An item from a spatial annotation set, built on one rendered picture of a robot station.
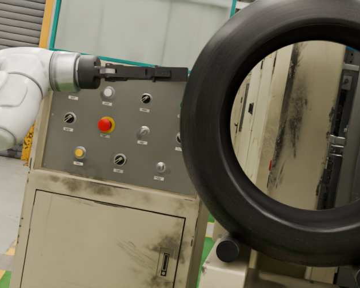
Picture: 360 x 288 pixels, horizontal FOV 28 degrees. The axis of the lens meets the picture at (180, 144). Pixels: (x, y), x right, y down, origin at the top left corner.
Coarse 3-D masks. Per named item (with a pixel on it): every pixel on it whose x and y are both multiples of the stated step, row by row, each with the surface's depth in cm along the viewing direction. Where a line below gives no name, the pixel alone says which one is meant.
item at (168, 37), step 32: (64, 0) 222; (96, 0) 220; (128, 0) 219; (160, 0) 217; (192, 0) 216; (224, 0) 215; (64, 32) 222; (96, 32) 220; (128, 32) 219; (160, 32) 218; (192, 32) 216; (128, 64) 219; (160, 64) 218; (192, 64) 217
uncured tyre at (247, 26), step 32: (288, 0) 141; (320, 0) 139; (352, 0) 138; (224, 32) 144; (256, 32) 141; (288, 32) 167; (320, 32) 166; (352, 32) 165; (224, 64) 142; (256, 64) 169; (192, 96) 145; (224, 96) 143; (192, 128) 144; (224, 128) 170; (192, 160) 146; (224, 160) 142; (224, 192) 143; (256, 192) 169; (224, 224) 146; (256, 224) 142; (288, 224) 140; (320, 224) 167; (352, 224) 140; (288, 256) 144; (320, 256) 141; (352, 256) 141
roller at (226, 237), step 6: (228, 234) 151; (222, 240) 145; (228, 240) 144; (234, 240) 146; (222, 246) 144; (228, 246) 143; (234, 246) 143; (240, 246) 151; (216, 252) 144; (222, 252) 144; (228, 252) 143; (234, 252) 143; (222, 258) 144; (228, 258) 143; (234, 258) 144
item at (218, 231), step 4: (216, 224) 178; (216, 228) 178; (220, 228) 178; (216, 232) 178; (220, 232) 178; (224, 232) 178; (212, 236) 179; (216, 236) 178; (220, 236) 178; (216, 240) 178; (348, 268) 174
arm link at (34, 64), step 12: (12, 48) 158; (24, 48) 158; (36, 48) 158; (0, 60) 156; (12, 60) 154; (24, 60) 154; (36, 60) 154; (48, 60) 155; (12, 72) 151; (24, 72) 151; (36, 72) 153; (48, 72) 155; (48, 84) 156
